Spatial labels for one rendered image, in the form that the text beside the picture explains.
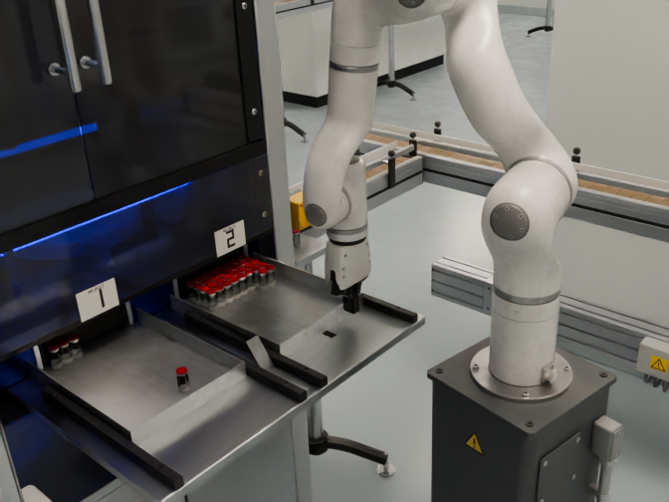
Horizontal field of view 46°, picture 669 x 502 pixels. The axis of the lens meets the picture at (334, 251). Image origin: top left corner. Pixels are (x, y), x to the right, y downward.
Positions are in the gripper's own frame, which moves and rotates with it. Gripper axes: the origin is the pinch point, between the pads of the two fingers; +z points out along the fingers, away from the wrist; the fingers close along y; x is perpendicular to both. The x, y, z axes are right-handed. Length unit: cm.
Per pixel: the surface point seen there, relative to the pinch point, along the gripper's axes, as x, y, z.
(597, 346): 20, -84, 47
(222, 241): -28.3, 9.4, -10.3
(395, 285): -102, -145, 91
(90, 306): -28, 43, -10
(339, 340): 3.1, 7.5, 4.3
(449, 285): -32, -85, 44
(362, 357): 10.7, 9.4, 4.3
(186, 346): -20.0, 28.5, 3.7
